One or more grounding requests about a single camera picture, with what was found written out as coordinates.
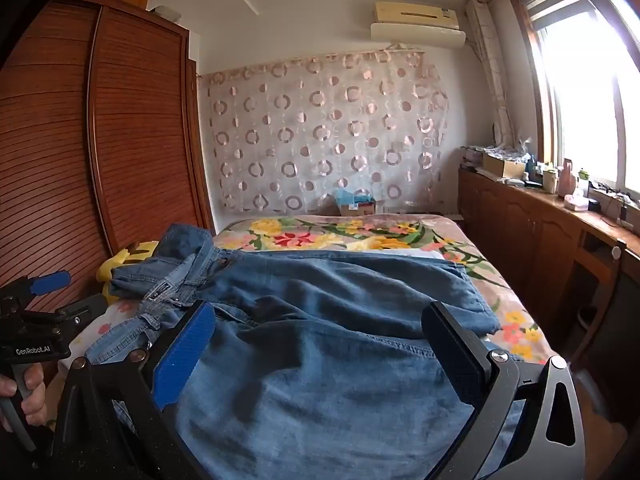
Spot small printed cardboard box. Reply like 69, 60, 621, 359
339, 199, 378, 217

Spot person's left hand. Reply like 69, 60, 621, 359
0, 361, 49, 433

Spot pile of packets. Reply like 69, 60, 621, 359
460, 145, 531, 168

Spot patterned window curtain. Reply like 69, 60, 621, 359
465, 0, 521, 148

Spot blue plastic bag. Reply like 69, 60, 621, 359
334, 189, 373, 207

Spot circle patterned wall cloth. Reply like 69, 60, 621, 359
197, 47, 451, 213

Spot blue denim pants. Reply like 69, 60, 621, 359
85, 223, 526, 480

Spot window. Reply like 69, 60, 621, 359
510, 0, 640, 196

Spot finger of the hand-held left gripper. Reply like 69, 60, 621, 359
0, 270, 72, 313
57, 294, 108, 332

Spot yellow plush toy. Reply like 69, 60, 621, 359
97, 241, 161, 306

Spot open cardboard box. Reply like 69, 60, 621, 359
482, 152, 527, 180

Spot long wooden cabinet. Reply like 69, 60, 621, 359
457, 167, 640, 361

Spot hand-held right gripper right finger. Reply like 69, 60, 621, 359
421, 301, 587, 480

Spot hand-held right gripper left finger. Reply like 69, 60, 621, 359
50, 300, 217, 480

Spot wooden slatted wardrobe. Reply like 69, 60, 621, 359
0, 0, 216, 311

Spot beige wall air conditioner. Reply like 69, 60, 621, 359
374, 1, 460, 30

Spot floral bed blanket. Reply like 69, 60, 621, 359
215, 212, 556, 363

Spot power strip with cables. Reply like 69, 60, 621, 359
590, 182, 636, 221

